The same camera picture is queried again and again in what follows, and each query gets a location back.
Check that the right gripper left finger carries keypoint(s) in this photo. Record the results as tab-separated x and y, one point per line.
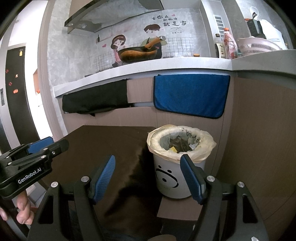
101	178

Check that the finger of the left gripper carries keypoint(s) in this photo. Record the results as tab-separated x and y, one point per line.
32	148
17	162

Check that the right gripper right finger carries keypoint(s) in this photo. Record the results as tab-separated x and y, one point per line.
194	177

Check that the white trash bin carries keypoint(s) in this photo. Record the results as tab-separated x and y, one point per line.
170	180

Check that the person left hand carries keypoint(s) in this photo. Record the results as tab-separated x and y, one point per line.
26	212

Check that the black refrigerator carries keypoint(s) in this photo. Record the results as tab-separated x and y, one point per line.
16	96

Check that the black hanging cloth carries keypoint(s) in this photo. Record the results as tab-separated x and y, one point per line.
97	99

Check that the blue hanging towel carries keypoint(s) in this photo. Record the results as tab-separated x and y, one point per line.
202	95

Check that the dark sauce bottle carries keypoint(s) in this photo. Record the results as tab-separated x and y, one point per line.
219	47

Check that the red-capped plastic bottle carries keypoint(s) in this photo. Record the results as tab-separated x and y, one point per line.
230	45

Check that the range hood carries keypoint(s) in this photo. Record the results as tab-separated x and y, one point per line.
96	15

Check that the pink dish basket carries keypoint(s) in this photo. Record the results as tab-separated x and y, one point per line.
253	45

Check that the black knife block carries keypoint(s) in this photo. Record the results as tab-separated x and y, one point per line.
255	28

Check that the white kettle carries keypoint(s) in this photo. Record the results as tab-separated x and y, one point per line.
270	32

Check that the black wok with handle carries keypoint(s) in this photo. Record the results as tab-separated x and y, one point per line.
141	53

